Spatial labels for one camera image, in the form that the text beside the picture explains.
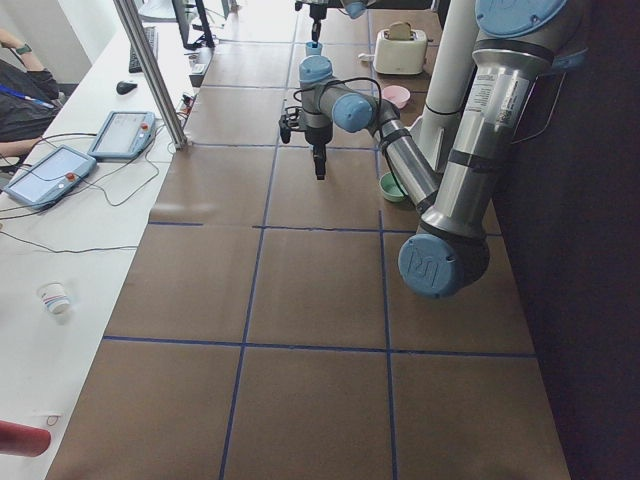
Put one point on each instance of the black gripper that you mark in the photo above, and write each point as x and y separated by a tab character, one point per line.
318	136
314	11

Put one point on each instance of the light blue cup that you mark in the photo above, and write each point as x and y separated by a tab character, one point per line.
313	48

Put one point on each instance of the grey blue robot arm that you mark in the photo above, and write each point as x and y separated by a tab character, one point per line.
490	55
353	8

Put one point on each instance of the green bowl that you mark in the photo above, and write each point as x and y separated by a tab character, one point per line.
391	189

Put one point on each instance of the cream toaster with bread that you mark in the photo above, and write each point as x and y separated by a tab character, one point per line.
400	50

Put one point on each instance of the pink bowl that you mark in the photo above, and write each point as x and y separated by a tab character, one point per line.
397	95

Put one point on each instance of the black monitor stand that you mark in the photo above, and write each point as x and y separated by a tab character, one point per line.
193	24

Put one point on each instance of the far blue teach pendant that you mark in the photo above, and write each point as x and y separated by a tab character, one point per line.
123	136

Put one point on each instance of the blue teach pendant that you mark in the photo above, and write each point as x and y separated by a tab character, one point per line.
50	179
123	136

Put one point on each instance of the black computer mouse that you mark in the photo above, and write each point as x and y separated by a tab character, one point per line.
125	87

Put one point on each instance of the near blue teach pendant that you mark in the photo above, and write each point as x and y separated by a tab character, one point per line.
50	179

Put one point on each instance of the seated person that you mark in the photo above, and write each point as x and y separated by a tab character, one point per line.
29	99

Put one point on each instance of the paper cup on desk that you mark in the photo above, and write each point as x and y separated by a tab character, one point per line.
54	297

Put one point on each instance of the red cylinder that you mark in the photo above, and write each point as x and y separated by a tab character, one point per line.
23	440

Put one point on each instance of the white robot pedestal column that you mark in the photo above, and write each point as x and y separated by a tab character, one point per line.
435	130

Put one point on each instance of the aluminium frame post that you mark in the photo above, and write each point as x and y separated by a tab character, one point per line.
133	27

